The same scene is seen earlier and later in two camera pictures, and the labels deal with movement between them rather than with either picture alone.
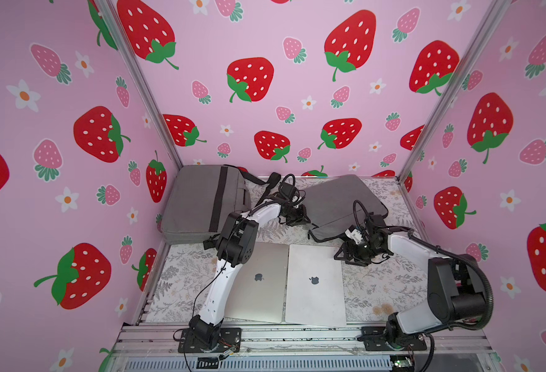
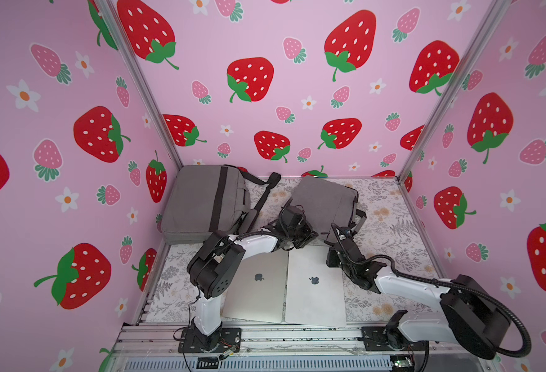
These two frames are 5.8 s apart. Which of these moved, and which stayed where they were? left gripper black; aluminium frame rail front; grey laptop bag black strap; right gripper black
Moved: right gripper black; left gripper black
Stayed: aluminium frame rail front; grey laptop bag black strap
